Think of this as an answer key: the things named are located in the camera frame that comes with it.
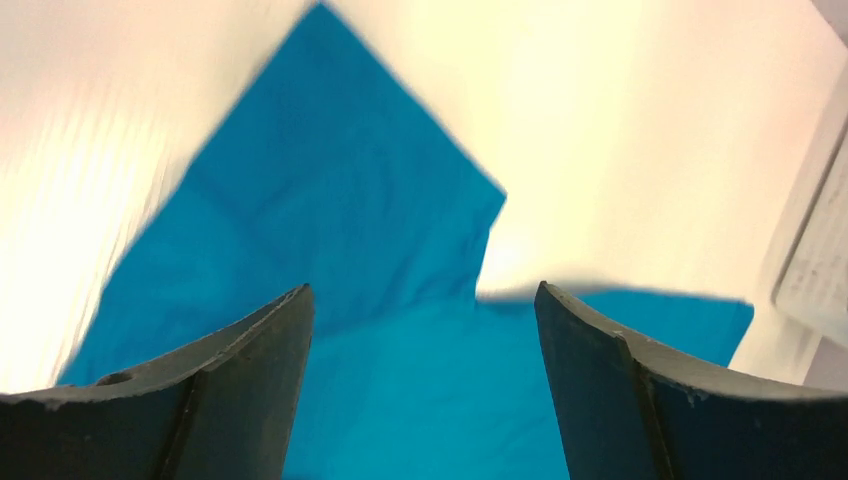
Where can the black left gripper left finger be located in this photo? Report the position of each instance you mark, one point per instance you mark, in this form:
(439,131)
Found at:
(221,407)

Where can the white plastic laundry basket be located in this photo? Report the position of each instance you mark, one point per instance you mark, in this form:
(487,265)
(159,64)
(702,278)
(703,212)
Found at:
(812,287)

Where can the blue t shirt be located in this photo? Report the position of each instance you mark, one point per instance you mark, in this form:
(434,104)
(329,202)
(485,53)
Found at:
(328,173)

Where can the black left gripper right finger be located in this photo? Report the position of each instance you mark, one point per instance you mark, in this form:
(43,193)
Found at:
(630,407)

